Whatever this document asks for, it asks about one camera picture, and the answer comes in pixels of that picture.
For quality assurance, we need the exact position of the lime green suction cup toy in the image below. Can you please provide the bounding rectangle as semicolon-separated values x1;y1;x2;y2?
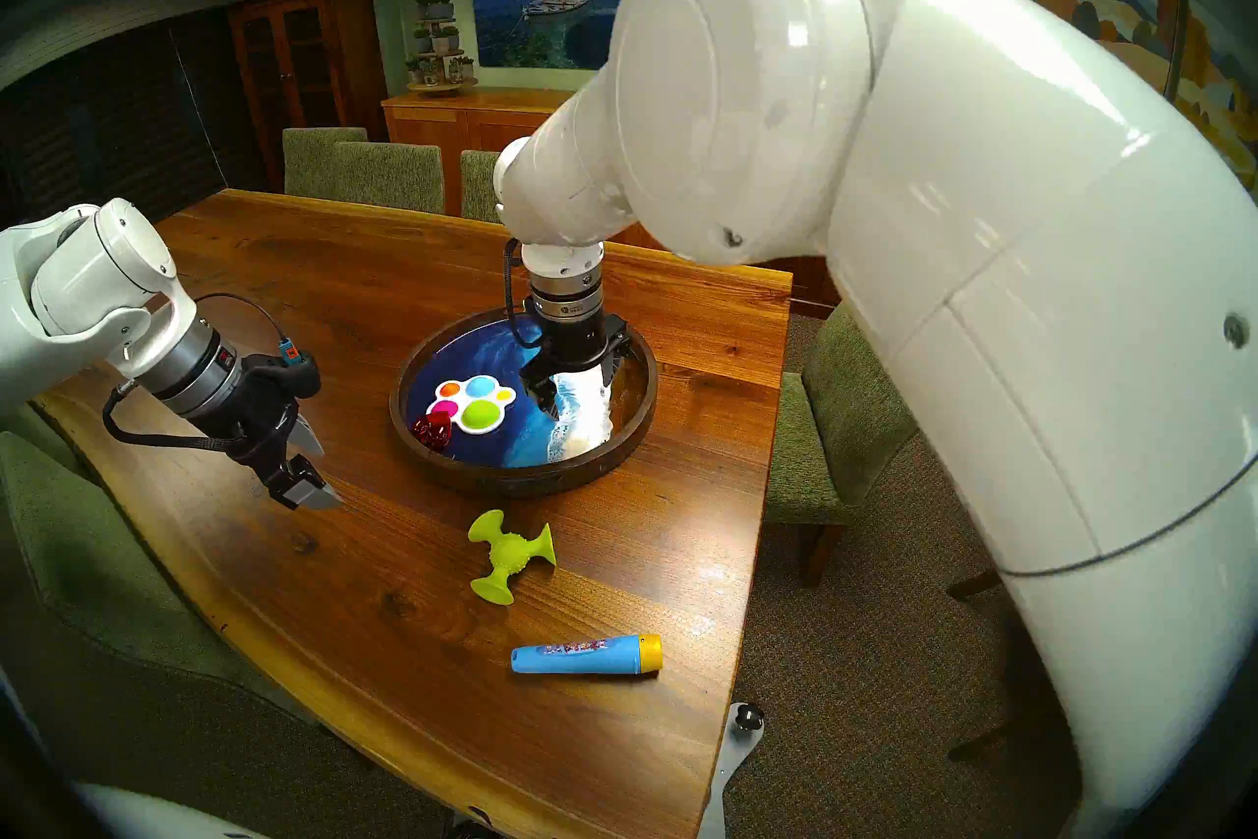
467;509;557;606

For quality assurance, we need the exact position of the round wooden blue resin tray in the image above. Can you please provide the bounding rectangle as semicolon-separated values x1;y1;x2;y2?
389;306;659;499

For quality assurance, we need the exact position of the thick black braided cable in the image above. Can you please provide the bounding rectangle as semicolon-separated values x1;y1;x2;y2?
102;380;271;457

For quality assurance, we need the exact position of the blue tube toy yellow cap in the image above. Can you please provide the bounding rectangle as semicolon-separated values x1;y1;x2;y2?
510;634;663;677

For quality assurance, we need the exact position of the white metal bracket black knob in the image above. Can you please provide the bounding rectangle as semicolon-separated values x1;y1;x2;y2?
698;701;766;839

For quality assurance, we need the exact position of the wooden glass door cabinet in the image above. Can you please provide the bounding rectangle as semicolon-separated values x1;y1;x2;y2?
228;0;386;189

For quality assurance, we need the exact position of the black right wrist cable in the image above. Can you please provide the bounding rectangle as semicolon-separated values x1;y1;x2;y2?
503;235;543;347

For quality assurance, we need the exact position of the tiered stand with potted plants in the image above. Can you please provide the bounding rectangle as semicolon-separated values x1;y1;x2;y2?
405;0;477;97

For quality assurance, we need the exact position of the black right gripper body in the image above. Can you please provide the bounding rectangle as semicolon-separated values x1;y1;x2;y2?
518;311;630;385

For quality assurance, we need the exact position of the white multicolour pop bubble toy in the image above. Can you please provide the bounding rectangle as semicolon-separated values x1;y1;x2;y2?
426;375;518;435

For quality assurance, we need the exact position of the green upholstered dining chair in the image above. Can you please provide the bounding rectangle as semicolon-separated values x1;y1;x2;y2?
283;126;369;199
767;301;920;587
0;385;320;725
460;150;504;224
334;141;445;215

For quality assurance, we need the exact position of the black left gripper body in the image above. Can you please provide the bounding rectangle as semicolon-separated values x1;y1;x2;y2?
201;351;322;480

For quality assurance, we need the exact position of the thin black cable teal plug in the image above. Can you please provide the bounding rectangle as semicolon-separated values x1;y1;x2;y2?
195;292;298;361

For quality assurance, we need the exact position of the dark wooden chair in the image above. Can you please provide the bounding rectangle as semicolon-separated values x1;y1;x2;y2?
948;567;1072;764

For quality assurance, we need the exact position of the dark window blind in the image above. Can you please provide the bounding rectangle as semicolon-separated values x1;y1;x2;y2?
0;26;268;229

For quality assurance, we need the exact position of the light wooden sideboard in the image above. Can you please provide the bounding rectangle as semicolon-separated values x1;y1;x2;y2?
381;87;669;250

